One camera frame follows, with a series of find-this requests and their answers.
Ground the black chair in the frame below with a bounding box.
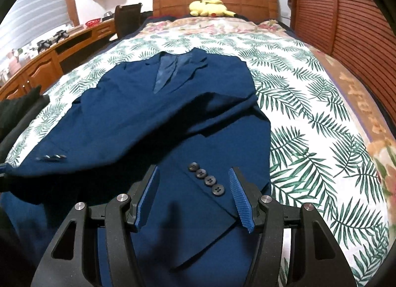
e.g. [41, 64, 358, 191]
[114, 3, 143, 38]

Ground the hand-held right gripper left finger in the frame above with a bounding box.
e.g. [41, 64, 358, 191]
[31, 166, 161, 287]

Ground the floral quilt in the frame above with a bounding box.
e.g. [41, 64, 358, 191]
[141, 16, 396, 210]

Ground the wooden desk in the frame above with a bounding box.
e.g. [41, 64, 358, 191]
[0, 21, 116, 102]

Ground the wooden louvered wardrobe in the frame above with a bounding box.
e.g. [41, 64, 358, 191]
[286, 0, 396, 117]

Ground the grey window blind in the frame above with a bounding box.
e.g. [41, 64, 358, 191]
[0, 0, 70, 68]

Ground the navy blue suit jacket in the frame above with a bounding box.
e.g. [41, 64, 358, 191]
[0, 47, 273, 287]

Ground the black garment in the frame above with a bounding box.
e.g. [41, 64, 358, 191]
[0, 86, 50, 151]

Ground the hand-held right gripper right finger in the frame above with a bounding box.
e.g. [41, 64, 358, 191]
[228, 166, 364, 287]

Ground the leaf print bed sheet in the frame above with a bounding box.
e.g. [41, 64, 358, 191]
[4, 31, 390, 287]

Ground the yellow plush toy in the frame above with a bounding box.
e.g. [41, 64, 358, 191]
[189, 0, 236, 18]

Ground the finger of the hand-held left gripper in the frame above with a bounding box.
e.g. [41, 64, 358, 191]
[0, 161, 16, 196]

